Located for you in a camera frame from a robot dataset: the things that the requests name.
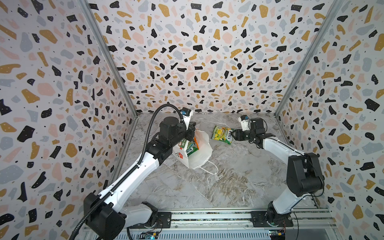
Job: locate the aluminium corner post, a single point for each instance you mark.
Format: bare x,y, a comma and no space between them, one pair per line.
331,14
84,6

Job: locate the circuit board right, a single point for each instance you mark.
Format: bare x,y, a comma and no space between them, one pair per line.
277,235

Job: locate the orange pink candy packet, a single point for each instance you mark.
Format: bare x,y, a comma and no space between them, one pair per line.
196,146

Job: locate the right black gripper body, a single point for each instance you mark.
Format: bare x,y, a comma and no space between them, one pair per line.
244,135

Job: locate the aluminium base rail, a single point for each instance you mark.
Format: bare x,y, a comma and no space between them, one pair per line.
237,224

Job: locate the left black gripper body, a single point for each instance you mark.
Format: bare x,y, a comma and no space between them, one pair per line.
182,134

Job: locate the green yellow candy packet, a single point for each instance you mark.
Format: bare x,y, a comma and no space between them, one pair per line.
222,134

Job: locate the right aluminium corner post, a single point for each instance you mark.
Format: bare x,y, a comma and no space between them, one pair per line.
331,14

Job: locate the green circuit board left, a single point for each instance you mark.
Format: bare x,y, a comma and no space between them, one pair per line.
149,235

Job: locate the white paper bag with flower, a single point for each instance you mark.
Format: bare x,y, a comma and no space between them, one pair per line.
198,158

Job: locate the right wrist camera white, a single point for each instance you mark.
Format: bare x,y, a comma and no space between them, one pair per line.
245,122

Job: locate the left aluminium corner post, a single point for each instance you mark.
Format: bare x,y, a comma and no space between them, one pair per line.
84,6

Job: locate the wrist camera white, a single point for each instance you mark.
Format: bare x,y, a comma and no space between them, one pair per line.
245,122
187,115

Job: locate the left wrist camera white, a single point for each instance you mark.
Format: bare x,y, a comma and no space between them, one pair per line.
187,115

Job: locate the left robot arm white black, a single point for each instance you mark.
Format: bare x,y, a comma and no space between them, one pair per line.
104,212

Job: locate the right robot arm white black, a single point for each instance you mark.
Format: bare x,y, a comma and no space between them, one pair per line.
304,174

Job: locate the green candy packet in bag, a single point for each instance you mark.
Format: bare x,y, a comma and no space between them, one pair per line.
188,145

